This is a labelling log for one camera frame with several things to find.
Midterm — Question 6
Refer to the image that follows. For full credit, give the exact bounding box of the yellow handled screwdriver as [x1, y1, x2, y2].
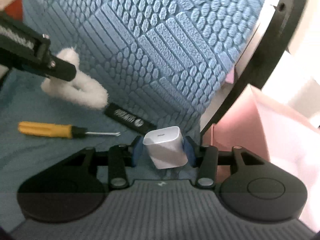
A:
[18, 121, 121, 139]

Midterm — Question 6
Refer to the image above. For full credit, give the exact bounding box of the blue textured sofa cover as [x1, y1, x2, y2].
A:
[1, 0, 265, 231]

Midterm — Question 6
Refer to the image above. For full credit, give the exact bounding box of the pink sticky note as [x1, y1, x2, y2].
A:
[225, 68, 235, 84]

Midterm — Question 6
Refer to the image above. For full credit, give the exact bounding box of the pink cardboard box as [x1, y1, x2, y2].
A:
[202, 85, 319, 232]

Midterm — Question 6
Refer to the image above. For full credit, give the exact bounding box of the white fluffy hair claw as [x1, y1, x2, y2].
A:
[41, 47, 108, 109]

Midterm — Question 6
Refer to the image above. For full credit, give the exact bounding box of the black rectangular labelled bar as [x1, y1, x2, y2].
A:
[104, 103, 157, 135]

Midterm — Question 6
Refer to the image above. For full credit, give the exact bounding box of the small white charger cube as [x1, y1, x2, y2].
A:
[143, 126, 188, 170]

